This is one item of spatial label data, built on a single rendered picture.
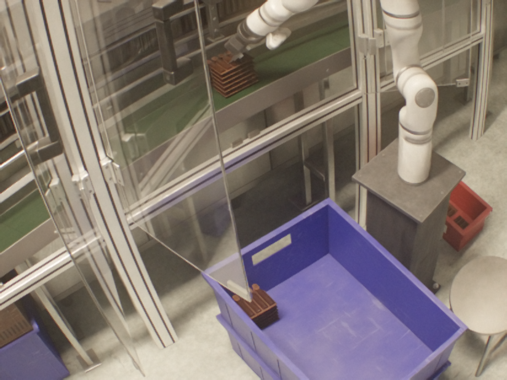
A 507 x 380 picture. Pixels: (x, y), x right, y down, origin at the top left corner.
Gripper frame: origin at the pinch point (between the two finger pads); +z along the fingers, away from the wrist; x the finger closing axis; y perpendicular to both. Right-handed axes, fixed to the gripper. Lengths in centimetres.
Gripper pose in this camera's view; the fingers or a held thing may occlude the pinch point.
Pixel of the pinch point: (231, 61)
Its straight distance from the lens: 159.2
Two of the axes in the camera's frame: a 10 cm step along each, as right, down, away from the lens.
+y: -7.0, -6.8, -2.2
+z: -5.3, 2.9, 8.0
